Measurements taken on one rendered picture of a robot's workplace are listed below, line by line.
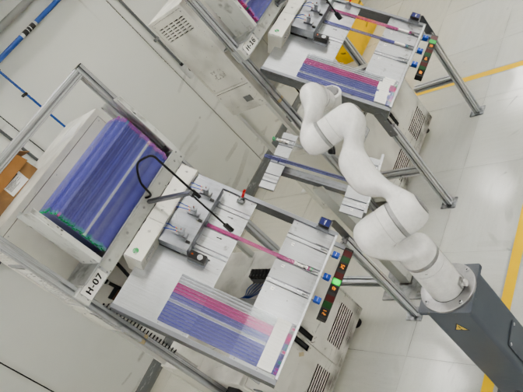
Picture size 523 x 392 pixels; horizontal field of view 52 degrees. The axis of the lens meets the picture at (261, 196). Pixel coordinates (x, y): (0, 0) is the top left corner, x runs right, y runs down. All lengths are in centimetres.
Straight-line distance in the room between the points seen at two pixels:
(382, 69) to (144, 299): 171
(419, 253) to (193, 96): 306
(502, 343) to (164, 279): 127
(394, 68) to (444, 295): 152
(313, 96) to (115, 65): 250
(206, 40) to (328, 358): 175
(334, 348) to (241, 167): 221
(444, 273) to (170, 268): 109
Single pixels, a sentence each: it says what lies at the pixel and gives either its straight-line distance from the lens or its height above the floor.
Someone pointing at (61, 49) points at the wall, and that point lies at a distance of 401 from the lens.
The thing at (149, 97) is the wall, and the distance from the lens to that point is 420.
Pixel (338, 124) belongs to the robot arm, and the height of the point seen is 129.
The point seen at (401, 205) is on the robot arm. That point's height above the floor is 112.
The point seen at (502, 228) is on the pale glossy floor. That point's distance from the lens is 294.
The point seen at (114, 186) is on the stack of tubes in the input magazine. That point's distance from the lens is 223.
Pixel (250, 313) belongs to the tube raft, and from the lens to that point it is 217.
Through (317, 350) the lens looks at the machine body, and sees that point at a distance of 273.
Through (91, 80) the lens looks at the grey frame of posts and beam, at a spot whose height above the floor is 182.
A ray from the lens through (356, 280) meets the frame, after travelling 273.
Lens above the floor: 211
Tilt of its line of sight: 28 degrees down
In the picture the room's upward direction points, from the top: 46 degrees counter-clockwise
